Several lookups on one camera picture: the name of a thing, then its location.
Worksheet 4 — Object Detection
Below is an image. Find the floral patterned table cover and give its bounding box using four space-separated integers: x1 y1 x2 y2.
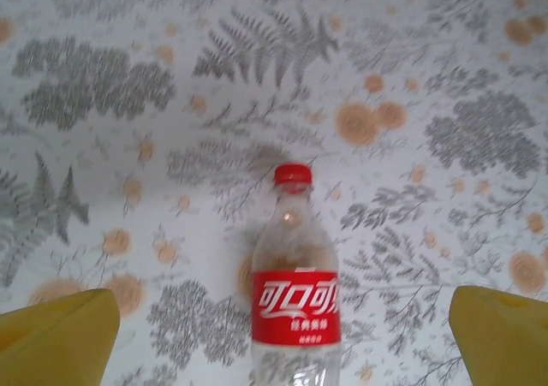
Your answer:
0 0 548 386

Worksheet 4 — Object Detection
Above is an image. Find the red label cola bottle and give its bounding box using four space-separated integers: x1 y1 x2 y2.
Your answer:
244 163 343 386

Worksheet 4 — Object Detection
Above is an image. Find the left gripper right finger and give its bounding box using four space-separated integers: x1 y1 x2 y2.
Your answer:
450 286 548 386

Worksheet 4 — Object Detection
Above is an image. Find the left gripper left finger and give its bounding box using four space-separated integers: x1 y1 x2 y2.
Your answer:
0 288 121 386

